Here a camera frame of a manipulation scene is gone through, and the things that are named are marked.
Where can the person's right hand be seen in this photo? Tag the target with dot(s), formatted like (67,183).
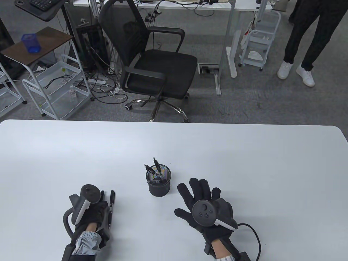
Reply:
(197,190)

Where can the person's left hand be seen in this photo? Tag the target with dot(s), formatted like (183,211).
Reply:
(95,214)

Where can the person's left forearm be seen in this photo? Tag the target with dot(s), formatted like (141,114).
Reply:
(87,242)

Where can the person's right forearm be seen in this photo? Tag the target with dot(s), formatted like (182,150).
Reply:
(220,248)

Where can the grey handheld controller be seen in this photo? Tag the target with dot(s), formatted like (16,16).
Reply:
(204,213)
(89,193)

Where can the black mesh pen holder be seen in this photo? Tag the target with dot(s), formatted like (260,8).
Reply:
(159,190)

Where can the metal floor socket box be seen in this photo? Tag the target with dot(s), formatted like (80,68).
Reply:
(209,69)

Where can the clear plastic bottle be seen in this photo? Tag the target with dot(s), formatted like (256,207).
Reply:
(72,95)

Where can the black mesh office chair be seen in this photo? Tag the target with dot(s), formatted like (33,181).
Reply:
(160,70)

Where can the white standing desk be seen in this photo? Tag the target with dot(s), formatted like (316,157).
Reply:
(234,62)

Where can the white power strip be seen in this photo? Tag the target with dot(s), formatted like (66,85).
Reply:
(96,81)

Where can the white crumpled paper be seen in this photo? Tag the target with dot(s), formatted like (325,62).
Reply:
(255,55)

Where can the white tiered rolling cart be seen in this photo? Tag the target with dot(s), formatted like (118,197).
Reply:
(262,40)

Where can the black computer tower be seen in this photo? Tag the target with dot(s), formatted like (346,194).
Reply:
(91,46)

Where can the white cart with brown top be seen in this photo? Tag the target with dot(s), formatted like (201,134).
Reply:
(40,44)

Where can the blue mesh pen cup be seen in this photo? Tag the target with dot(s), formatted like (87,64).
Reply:
(32,44)

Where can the black keyboard tray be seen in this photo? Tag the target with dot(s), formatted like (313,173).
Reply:
(49,15)

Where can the black keyboard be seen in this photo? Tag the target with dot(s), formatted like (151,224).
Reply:
(43,4)

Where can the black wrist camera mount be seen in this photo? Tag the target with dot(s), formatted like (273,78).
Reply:
(207,248)
(68,252)

